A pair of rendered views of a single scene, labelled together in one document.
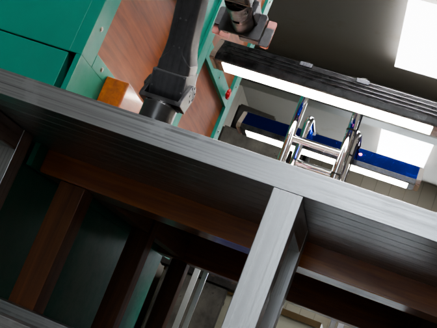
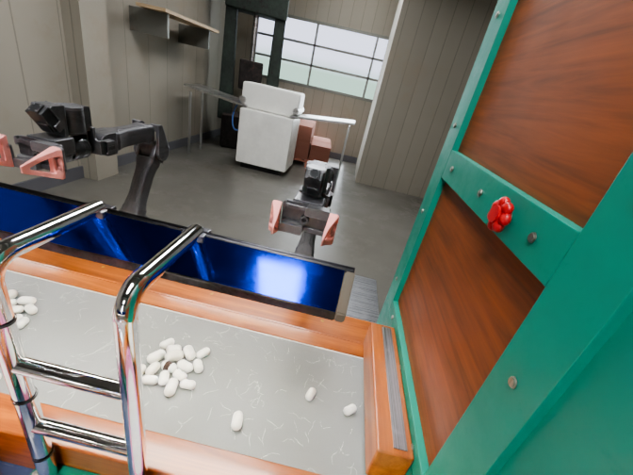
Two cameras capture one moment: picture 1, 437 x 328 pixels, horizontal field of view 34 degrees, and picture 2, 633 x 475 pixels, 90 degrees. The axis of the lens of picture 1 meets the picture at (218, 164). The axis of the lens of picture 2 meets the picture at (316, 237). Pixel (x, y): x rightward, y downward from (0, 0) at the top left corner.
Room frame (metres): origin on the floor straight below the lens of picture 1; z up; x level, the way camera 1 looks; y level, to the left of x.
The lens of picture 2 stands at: (2.18, -0.03, 1.34)
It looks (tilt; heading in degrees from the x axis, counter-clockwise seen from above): 26 degrees down; 168
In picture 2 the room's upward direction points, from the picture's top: 13 degrees clockwise
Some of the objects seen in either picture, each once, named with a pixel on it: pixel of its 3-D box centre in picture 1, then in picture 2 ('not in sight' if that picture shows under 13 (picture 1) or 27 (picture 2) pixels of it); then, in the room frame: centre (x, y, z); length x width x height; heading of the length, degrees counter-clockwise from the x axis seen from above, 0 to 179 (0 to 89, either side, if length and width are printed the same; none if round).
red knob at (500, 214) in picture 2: not in sight; (502, 215); (1.85, 0.26, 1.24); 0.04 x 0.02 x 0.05; 166
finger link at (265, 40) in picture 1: (259, 36); (284, 222); (1.59, 0.02, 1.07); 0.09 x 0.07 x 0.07; 166
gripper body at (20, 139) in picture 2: not in sight; (51, 153); (1.39, -0.51, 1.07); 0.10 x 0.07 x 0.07; 76
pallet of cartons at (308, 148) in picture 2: not in sight; (312, 142); (-3.62, 0.75, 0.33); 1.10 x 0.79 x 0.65; 166
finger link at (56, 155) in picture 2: not in sight; (37, 163); (1.47, -0.49, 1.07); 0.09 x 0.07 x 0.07; 166
